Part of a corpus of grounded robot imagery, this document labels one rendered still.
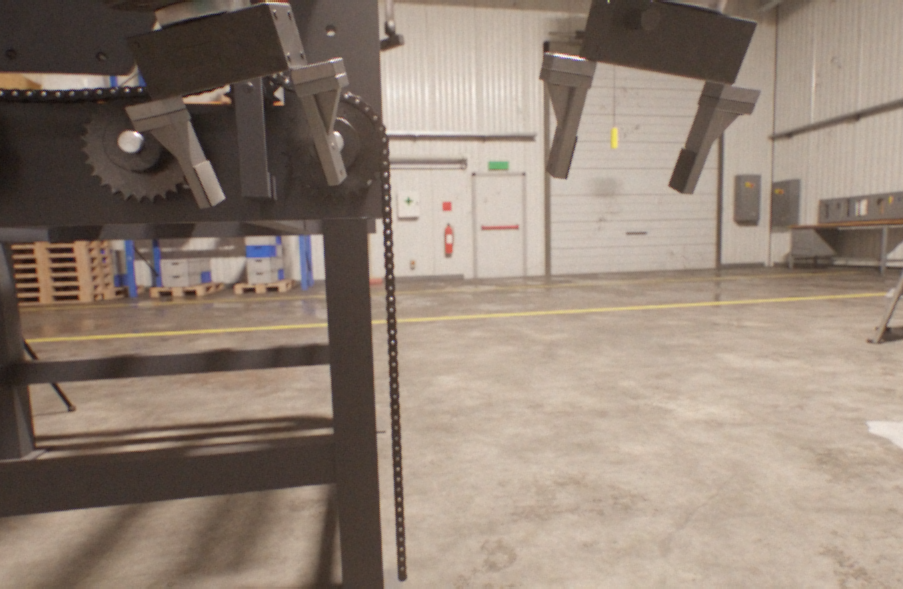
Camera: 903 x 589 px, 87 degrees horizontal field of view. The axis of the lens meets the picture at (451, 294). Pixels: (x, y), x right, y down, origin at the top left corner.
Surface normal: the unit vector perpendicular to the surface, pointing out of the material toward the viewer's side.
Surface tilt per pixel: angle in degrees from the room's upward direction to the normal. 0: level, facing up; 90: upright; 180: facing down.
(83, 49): 90
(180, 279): 90
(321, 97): 113
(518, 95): 90
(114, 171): 90
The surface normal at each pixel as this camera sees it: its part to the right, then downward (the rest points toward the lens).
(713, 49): 0.12, 0.48
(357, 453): 0.17, 0.10
